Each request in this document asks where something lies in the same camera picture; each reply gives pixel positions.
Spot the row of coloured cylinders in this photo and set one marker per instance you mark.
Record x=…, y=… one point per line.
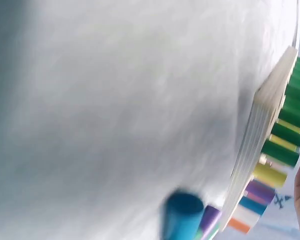
x=285, y=130

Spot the light wooden peg board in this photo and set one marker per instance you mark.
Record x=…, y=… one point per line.
x=255, y=140

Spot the purple cylinder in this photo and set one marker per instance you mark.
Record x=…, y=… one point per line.
x=210, y=217

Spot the blue cylinder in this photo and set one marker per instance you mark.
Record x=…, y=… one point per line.
x=182, y=215

